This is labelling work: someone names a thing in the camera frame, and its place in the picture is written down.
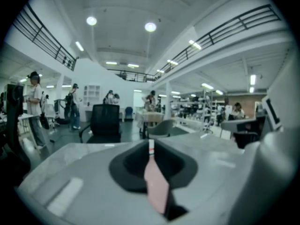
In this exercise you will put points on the white desk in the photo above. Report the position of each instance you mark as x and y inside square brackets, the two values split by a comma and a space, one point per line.
[23, 116]

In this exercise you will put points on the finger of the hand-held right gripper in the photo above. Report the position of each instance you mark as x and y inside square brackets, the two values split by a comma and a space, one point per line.
[243, 126]

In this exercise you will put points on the round ceiling light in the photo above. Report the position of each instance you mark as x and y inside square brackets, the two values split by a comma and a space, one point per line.
[91, 20]
[150, 27]

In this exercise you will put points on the pink big plate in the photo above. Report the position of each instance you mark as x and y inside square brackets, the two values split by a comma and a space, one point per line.
[155, 184]

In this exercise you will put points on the black mesh armchair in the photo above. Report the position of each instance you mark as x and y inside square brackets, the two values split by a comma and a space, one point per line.
[104, 118]

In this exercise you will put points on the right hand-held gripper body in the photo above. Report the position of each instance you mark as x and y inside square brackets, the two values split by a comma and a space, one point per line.
[272, 116]

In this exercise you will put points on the ceiling tube light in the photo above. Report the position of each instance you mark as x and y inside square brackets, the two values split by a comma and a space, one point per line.
[252, 89]
[253, 80]
[207, 86]

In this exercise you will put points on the dark blue chair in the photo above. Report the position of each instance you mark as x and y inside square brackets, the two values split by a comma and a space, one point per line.
[129, 112]

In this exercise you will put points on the black mezzanine railing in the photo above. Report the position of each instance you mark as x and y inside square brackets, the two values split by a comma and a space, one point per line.
[42, 34]
[211, 37]
[131, 75]

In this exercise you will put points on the white cubby shelf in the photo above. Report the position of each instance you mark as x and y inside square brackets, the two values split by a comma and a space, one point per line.
[92, 95]

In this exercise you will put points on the checkered cloth table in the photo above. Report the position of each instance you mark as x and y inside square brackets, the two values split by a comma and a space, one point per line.
[150, 117]

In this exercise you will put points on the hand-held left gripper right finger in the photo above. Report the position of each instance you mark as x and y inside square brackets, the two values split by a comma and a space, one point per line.
[180, 167]

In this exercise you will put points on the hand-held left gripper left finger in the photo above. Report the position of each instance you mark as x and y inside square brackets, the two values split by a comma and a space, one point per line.
[131, 165]

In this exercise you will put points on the black office chair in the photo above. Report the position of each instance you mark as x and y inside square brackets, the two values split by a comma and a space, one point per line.
[14, 107]

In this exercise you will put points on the grey shell chair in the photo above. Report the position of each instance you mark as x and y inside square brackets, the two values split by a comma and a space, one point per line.
[161, 128]

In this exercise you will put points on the white metal storage rack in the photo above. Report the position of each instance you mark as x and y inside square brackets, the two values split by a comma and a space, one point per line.
[194, 111]

